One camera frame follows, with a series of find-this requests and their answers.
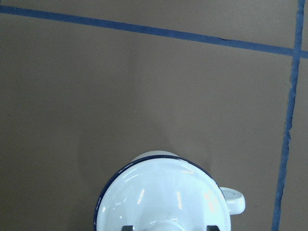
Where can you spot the white enamel cup lid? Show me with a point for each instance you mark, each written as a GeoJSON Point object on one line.
{"type": "Point", "coordinates": [161, 193]}

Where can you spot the white enamel cup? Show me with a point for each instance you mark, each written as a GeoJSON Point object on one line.
{"type": "Point", "coordinates": [234, 199]}

